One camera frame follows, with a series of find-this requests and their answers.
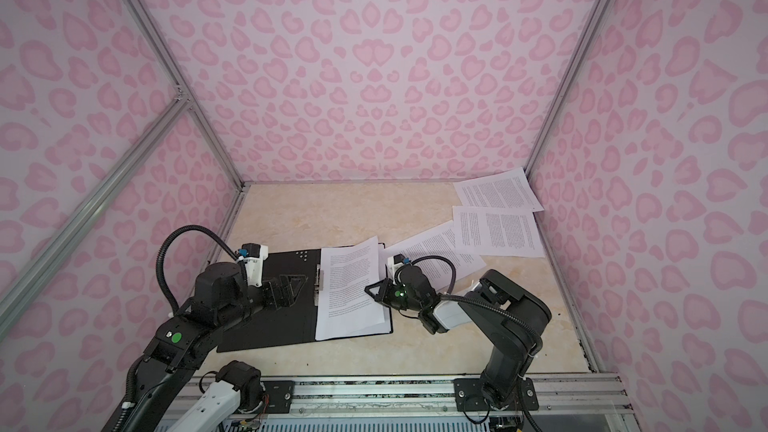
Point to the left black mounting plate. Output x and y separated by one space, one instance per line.
269 397

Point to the printed paper sheet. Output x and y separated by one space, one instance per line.
438 241
345 310
385 327

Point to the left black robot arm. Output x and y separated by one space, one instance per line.
177 350

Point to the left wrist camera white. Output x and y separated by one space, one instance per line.
251 257

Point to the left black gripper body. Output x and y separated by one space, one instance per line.
252 300

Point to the black mounting plate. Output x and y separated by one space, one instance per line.
477 395
269 397

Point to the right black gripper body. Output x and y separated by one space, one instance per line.
399 297

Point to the metal folder clip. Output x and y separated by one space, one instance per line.
317 285

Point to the printed paper sheet right wall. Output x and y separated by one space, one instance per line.
496 232

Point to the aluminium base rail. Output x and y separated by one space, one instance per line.
567 402

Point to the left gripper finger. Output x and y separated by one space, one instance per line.
287 296
291 281

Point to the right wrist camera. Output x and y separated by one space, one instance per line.
394 264

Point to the printed paper sheet far corner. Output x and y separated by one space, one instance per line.
507 190

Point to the blue black file folder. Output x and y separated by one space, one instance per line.
286 326

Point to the aluminium frame post back right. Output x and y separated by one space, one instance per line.
585 41

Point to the aluminium frame strut diagonal left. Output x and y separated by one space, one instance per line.
39 271

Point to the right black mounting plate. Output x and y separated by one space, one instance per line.
477 395

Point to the aluminium frame post back left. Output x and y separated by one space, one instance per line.
170 65

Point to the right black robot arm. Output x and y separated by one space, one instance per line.
509 316

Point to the aluminium frame post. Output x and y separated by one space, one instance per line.
585 41
170 65

